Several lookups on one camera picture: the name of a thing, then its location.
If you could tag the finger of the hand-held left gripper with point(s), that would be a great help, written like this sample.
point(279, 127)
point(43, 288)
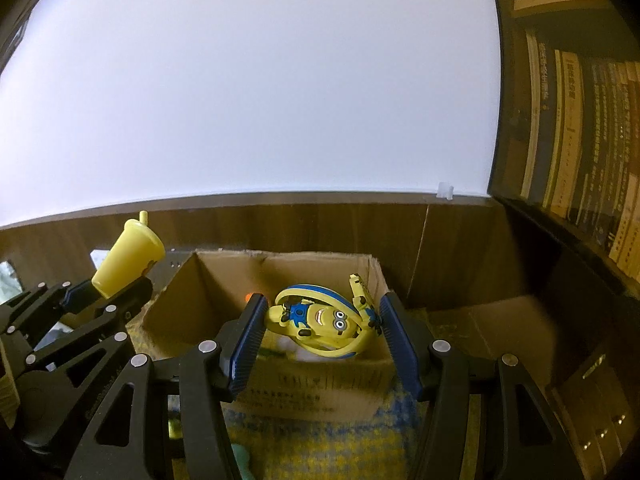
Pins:
point(50, 300)
point(120, 310)

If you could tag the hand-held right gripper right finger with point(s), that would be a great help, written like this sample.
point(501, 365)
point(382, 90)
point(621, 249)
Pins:
point(400, 350)

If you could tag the row of books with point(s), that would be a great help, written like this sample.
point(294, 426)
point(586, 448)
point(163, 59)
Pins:
point(590, 160)

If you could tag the brown cardboard box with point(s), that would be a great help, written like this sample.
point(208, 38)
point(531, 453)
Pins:
point(310, 390)

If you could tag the yellow minion toy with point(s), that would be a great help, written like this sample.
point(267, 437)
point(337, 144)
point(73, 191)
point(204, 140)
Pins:
point(320, 317)

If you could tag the dark wooden bookshelf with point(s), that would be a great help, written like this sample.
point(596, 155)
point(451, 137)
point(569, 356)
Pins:
point(505, 110)

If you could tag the yellow toy cup with straw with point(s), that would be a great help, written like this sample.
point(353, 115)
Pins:
point(127, 255)

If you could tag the grey wall socket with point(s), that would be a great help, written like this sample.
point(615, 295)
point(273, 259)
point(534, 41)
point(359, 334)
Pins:
point(170, 265)

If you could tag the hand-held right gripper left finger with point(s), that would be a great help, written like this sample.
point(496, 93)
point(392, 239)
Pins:
point(247, 350)

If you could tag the yellow and blue plaid cloth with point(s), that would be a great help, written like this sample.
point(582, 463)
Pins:
point(325, 447)

